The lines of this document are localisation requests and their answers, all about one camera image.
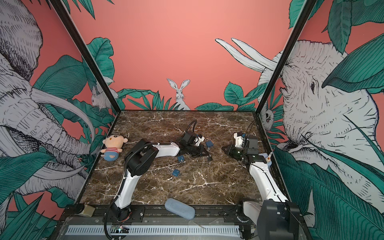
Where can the blue padlock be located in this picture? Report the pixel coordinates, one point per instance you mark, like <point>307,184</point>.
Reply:
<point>209,144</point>
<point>181,159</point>
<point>175,172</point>

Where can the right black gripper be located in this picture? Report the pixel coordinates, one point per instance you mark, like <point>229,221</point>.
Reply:
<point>231,152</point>

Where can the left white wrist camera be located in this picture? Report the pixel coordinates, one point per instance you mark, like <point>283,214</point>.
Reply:
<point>198,140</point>

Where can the blue grey pouch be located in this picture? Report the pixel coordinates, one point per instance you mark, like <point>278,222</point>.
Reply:
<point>181,209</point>

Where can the masking tape roll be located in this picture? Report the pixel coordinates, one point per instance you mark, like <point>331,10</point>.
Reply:
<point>84,210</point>

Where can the blue grey toy box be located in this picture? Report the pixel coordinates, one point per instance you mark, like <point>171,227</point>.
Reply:
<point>267,158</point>

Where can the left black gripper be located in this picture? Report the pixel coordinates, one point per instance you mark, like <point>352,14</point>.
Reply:
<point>202,149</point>

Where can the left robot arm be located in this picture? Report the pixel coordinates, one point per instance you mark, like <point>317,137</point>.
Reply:
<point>139,160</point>

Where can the white vented rail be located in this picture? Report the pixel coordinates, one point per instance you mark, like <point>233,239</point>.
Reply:
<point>152,230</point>

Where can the plush doll striped shirt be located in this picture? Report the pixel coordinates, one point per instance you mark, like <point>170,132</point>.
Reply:
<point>113,147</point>

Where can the black mounting rail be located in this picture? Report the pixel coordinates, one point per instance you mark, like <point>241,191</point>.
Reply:
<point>244,212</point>

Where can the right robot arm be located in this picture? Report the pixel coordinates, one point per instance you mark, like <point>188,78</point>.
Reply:
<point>276,218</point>

